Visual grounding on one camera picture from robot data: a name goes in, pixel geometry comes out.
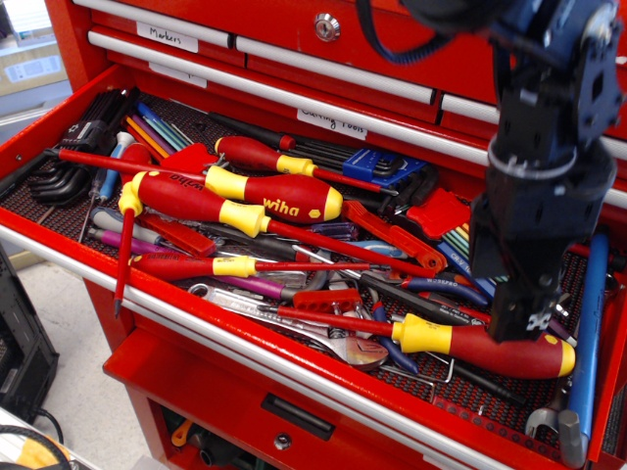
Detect large red yellow Wiha screwdriver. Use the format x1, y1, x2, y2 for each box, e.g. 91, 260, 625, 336
259, 305, 576, 380

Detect large blue hex key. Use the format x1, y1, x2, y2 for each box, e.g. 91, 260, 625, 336
557, 232, 609, 469

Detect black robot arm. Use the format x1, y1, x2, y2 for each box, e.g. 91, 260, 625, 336
357, 1, 624, 342

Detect chrome open end wrench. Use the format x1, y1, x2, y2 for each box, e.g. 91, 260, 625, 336
525, 377, 572, 438

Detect blue holder black hex keys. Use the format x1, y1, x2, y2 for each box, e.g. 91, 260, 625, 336
288, 137, 439, 208

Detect blue handled pliers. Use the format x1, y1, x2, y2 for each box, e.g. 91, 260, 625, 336
356, 277, 485, 375

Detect red tool chest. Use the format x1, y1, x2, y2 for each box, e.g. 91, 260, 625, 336
43, 0, 627, 470

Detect small red yellow screwdriver top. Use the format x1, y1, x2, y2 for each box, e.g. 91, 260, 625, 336
215, 136, 399, 196

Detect red strip bit rail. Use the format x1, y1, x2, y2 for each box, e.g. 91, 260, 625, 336
432, 398, 561, 463

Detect rainbow hex key set left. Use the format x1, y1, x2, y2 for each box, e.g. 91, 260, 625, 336
123, 102, 219, 175

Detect black equipment box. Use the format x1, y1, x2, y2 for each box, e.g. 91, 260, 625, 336
1, 253, 59, 423

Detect black torx key set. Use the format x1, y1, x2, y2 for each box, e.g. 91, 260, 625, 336
1, 87, 140, 206

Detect white Cutting Tools label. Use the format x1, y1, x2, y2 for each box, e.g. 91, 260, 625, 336
297, 108, 368, 141

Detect black red slim screwdriver top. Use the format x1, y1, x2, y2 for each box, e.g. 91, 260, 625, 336
209, 112, 297, 150

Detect thin red screwdriver over edge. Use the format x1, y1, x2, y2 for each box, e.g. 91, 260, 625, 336
114, 182, 143, 318

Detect red yellow Wiha screwdriver centre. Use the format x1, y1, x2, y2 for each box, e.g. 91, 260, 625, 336
59, 144, 344, 225

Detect slim red yellow screwdriver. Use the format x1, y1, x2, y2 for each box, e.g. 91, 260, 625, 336
130, 253, 378, 281

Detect blue white handled screwdriver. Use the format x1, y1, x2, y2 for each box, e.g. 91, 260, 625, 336
97, 130, 136, 203

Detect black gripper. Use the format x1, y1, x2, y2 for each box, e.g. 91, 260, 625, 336
469, 138, 617, 343

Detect white Markers label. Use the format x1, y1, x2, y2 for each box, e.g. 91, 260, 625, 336
136, 22, 199, 53

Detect rainbow hex key set right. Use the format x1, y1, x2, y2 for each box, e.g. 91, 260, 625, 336
406, 187, 578, 349

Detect silver cabinet lock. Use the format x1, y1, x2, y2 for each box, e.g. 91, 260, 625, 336
313, 13, 341, 42

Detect red plastic bit holder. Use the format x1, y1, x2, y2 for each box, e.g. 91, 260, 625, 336
292, 288, 362, 313

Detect chrome adjustable wrench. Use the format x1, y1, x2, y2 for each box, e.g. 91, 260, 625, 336
187, 283, 388, 370

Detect long red yellow Wiha screwdriver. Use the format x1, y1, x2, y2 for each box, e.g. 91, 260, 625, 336
121, 171, 437, 278

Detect red folding key holder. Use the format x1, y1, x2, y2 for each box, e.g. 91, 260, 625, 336
342, 201, 447, 273

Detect black red Wiha driver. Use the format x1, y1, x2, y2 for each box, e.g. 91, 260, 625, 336
359, 273, 486, 326

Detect purple handled screwdriver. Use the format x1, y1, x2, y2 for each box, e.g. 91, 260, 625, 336
87, 227, 300, 303

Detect open red tool drawer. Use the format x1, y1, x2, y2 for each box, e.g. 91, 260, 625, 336
0, 63, 627, 470

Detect rainbow hex key set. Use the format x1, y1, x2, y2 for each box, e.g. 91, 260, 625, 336
406, 187, 578, 349
123, 102, 219, 175

